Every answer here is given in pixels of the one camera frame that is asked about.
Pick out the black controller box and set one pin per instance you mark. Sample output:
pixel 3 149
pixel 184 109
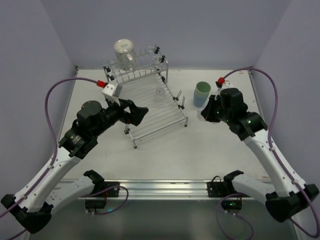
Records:
pixel 231 205
pixel 93 205

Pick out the light blue cup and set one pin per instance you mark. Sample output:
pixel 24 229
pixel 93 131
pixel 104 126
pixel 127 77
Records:
pixel 199 100

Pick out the silver wire dish rack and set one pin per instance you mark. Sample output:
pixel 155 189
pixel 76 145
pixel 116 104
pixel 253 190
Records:
pixel 139 86

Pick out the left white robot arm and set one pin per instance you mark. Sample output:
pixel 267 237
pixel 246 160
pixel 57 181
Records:
pixel 77 142

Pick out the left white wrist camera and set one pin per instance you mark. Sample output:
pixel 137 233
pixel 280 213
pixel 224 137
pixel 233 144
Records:
pixel 112 92

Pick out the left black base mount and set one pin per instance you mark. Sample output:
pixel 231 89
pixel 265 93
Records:
pixel 105 189

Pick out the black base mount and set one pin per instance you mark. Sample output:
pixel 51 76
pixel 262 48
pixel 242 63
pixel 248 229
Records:
pixel 215 188
pixel 105 189

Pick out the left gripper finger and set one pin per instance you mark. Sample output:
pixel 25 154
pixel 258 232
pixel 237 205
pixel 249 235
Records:
pixel 124 104
pixel 136 114

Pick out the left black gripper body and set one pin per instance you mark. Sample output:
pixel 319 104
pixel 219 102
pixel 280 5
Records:
pixel 125 110

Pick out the left black controller box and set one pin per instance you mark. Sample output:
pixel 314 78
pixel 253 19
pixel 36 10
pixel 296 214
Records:
pixel 93 205

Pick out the aluminium mounting rail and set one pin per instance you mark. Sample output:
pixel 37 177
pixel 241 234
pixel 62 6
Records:
pixel 162 188

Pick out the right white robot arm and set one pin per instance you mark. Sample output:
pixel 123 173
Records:
pixel 253 131

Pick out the green cup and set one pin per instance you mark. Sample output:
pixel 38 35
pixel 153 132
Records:
pixel 202 89

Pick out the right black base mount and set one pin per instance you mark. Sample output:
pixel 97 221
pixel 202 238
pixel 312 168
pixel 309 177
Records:
pixel 215 188

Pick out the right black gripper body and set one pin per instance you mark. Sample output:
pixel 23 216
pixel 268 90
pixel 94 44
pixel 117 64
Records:
pixel 211 110

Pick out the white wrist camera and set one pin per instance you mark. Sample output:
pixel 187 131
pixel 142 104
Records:
pixel 222 84
pixel 112 92

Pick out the large glass mug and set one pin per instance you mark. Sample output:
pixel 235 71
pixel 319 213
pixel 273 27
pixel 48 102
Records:
pixel 125 55

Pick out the small clear glass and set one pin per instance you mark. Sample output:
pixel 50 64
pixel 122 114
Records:
pixel 160 94

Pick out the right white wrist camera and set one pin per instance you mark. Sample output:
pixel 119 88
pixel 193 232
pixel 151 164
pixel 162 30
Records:
pixel 222 84

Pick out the right black controller box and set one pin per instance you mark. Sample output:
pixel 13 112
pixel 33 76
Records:
pixel 231 205

